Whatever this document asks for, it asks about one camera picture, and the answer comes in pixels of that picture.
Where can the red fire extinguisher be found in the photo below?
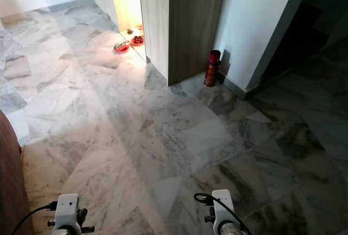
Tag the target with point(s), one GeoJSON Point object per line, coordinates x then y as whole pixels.
{"type": "Point", "coordinates": [212, 69]}

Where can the small red cup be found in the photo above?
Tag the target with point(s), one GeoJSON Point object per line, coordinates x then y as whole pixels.
{"type": "Point", "coordinates": [139, 27]}

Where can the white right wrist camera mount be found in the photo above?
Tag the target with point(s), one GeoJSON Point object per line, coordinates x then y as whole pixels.
{"type": "Point", "coordinates": [223, 202]}

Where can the tall grey wooden cabinet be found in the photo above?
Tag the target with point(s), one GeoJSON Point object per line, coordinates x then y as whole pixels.
{"type": "Point", "coordinates": [190, 23]}

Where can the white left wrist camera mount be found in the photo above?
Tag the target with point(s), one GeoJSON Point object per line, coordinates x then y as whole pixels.
{"type": "Point", "coordinates": [68, 208]}

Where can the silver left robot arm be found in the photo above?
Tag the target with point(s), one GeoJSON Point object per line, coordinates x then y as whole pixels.
{"type": "Point", "coordinates": [66, 232]}

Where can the red plate with food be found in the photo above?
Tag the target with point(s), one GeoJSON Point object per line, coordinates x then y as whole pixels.
{"type": "Point", "coordinates": [121, 47]}

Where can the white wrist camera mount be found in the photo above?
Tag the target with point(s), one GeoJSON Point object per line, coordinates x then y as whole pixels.
{"type": "Point", "coordinates": [68, 208]}
{"type": "Point", "coordinates": [223, 202]}

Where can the grey door frame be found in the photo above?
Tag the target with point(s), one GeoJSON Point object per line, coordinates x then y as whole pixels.
{"type": "Point", "coordinates": [281, 28]}

